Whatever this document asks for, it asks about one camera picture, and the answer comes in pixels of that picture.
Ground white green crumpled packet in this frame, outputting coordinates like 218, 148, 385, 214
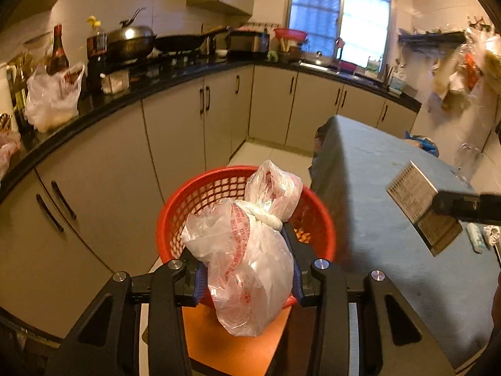
467, 223, 486, 253

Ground blue plastic bag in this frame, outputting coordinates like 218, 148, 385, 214
405, 133, 439, 157

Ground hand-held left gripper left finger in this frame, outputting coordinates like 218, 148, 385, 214
45, 248, 208, 376

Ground glass pot lid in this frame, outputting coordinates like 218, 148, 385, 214
303, 51, 333, 67

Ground black kitchen countertop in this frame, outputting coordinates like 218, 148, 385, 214
0, 57, 422, 204

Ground black wok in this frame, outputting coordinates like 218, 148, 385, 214
154, 27, 231, 53

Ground steel wok with lid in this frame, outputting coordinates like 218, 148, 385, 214
106, 7, 157, 63

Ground red plastic mesh basket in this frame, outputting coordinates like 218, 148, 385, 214
156, 165, 336, 310

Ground clear condiment box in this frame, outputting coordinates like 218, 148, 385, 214
101, 70, 131, 95

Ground large beige wall cabinet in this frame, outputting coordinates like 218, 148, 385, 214
0, 0, 79, 32

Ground blue tablecloth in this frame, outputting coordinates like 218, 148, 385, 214
309, 115, 501, 369

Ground hanging bag with orange contents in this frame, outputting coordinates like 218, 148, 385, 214
431, 37, 486, 110

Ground orange stool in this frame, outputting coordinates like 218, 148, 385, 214
181, 303, 293, 376

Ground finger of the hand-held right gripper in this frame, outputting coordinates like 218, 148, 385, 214
432, 191, 501, 226

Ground oil bottle yellow cap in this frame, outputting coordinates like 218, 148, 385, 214
86, 16, 107, 95

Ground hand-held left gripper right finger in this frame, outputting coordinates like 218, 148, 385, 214
281, 222, 457, 376

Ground orange tinted plastic bag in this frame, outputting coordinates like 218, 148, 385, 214
0, 129, 21, 181

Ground beige base cabinets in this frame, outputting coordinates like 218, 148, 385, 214
0, 65, 419, 337

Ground kitchen window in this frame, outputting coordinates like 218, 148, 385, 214
286, 0, 394, 69

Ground white red-printed plastic bag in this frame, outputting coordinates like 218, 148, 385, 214
180, 160, 304, 337

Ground dark sauce bottle red label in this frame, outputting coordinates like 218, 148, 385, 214
46, 23, 70, 75

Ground dark wall shelf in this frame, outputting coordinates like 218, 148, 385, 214
398, 29, 466, 53

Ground red plastic basin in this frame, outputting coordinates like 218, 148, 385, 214
274, 28, 308, 42

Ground white printed cardboard box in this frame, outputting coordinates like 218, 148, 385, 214
386, 160, 463, 257

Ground sink faucet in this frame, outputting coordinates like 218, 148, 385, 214
334, 37, 347, 71

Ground gas stove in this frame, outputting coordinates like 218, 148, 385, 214
129, 49, 220, 75

